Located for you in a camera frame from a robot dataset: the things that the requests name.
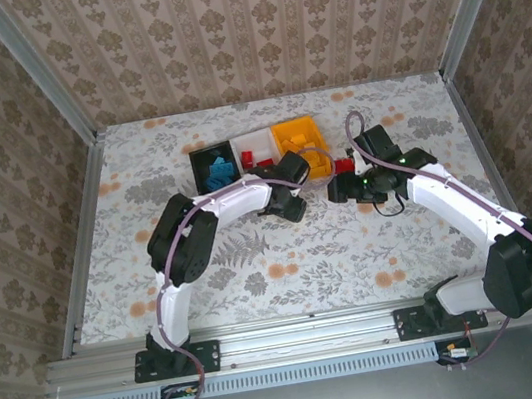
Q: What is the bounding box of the long orange lego brick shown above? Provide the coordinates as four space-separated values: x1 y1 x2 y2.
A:
288 132 310 152

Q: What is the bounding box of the white plastic bin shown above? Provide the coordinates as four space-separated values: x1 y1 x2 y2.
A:
227 124 288 175

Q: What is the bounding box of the yellow plastic bin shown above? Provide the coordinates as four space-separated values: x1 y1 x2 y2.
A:
268 112 338 187

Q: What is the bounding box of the black plastic bin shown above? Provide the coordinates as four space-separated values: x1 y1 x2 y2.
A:
187 137 248 198

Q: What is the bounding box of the floral patterned table cloth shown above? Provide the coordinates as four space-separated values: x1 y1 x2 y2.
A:
46 61 532 352

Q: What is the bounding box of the thin black cable loop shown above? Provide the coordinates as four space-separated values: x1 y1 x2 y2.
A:
370 189 410 221

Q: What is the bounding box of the aluminium side rail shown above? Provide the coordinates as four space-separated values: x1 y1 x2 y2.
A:
442 62 532 293
27 128 141 359

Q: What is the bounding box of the aluminium mounting rail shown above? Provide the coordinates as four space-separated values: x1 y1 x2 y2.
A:
40 274 532 399

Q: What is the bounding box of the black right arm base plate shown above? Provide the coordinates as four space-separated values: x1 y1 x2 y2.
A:
392 295 490 344

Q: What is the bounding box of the grey slotted cable duct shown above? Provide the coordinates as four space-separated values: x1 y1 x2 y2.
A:
64 339 440 399

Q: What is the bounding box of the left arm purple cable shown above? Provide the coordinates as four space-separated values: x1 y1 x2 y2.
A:
126 142 372 399

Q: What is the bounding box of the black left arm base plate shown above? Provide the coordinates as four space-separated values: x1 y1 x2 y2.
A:
129 337 224 386

